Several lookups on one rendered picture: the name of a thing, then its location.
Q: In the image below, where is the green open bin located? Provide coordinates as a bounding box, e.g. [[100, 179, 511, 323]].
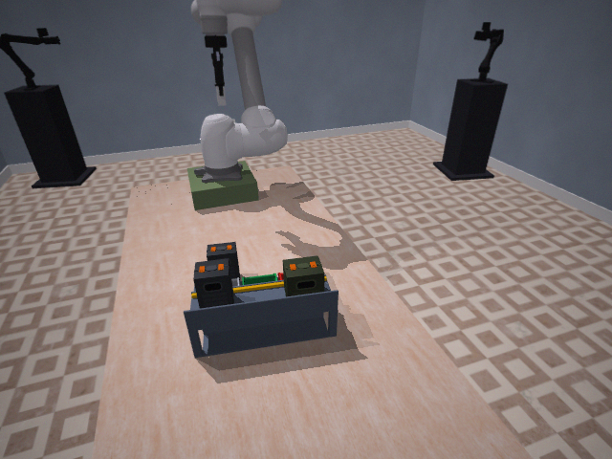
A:
[[242, 273, 277, 285]]

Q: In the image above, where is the yellow flat bar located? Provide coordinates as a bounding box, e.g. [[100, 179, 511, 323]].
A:
[[191, 276, 327, 298]]

